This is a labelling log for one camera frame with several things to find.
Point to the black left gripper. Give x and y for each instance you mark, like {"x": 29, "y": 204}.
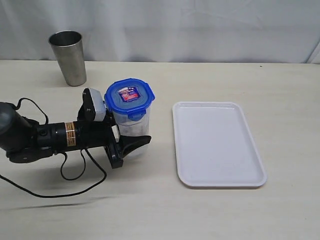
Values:
{"x": 93, "y": 134}

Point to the clear plastic container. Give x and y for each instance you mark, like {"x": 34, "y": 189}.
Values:
{"x": 128, "y": 127}

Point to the blue plastic lid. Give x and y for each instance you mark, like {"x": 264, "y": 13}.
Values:
{"x": 129, "y": 100}

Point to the stainless steel cup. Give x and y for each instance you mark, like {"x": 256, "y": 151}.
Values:
{"x": 67, "y": 47}

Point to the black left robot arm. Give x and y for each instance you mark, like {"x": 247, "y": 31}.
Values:
{"x": 26, "y": 140}

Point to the white plastic tray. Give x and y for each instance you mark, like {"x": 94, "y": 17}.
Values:
{"x": 214, "y": 147}

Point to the white backdrop curtain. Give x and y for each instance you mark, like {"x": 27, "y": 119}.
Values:
{"x": 236, "y": 31}

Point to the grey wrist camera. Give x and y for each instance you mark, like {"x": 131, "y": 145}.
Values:
{"x": 98, "y": 105}

